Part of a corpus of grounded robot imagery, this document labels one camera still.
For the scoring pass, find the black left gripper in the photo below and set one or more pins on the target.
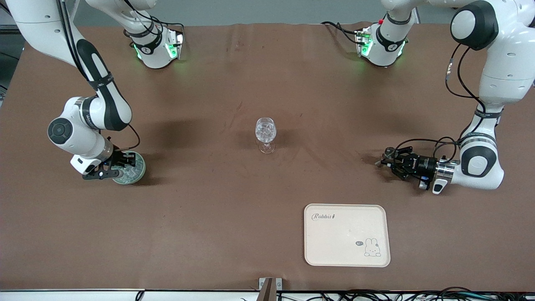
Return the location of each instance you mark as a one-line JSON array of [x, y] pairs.
[[419, 163]]

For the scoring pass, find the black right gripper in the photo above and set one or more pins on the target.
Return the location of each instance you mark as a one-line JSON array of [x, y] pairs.
[[120, 157]]

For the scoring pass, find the pile of clear ice cubes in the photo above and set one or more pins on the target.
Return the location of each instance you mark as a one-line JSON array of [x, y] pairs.
[[133, 173]]

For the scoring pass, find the small metal measuring cup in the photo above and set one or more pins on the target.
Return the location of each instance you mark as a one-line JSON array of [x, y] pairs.
[[389, 154]]

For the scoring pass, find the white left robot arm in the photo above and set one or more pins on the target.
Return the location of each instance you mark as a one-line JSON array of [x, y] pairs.
[[501, 62]]

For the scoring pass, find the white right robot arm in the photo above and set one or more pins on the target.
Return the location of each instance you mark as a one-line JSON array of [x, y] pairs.
[[75, 133]]

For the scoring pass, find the clear stemmed wine glass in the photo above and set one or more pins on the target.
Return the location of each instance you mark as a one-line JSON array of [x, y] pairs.
[[266, 130]]

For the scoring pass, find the pale green ceramic bowl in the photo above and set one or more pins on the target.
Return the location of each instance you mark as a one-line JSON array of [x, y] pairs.
[[141, 173]]

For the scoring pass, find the cream rabbit print tray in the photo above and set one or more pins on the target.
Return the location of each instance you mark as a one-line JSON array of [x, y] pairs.
[[334, 242]]

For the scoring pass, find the brown table cover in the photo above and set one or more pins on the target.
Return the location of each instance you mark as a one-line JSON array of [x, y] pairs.
[[209, 230]]

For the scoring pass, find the grey base connector box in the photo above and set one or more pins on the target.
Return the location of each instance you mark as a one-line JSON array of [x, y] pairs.
[[177, 44], [363, 42]]

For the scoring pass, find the white table edge strip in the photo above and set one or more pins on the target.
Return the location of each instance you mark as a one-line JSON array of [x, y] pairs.
[[83, 296]]

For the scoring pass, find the brown upright bar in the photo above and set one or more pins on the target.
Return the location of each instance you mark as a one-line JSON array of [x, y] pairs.
[[267, 292]]

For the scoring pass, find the silver metal bracket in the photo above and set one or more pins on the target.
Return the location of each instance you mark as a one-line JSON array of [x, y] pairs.
[[279, 284]]

